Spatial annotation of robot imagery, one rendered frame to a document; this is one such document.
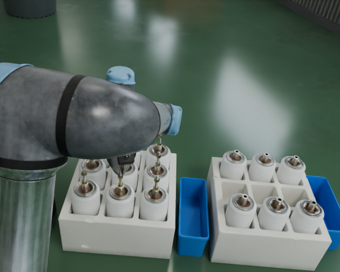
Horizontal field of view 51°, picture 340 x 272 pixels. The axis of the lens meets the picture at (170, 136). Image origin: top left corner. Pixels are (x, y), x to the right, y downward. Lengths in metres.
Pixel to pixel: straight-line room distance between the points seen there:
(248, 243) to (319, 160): 0.83
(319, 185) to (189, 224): 0.62
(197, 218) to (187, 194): 0.12
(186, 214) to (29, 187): 1.04
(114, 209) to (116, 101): 0.79
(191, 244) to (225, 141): 0.76
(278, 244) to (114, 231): 0.57
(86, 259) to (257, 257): 0.61
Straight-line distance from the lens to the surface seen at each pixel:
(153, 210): 1.21
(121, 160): 1.01
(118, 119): 0.47
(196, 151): 1.81
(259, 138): 2.01
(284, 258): 1.41
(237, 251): 1.35
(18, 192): 0.54
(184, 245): 1.34
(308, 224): 1.33
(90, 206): 1.25
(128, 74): 0.95
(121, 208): 1.22
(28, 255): 0.59
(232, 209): 1.24
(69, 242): 1.36
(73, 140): 0.47
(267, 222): 1.30
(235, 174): 1.43
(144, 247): 1.33
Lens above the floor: 1.15
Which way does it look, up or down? 37 degrees down
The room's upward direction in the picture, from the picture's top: 7 degrees clockwise
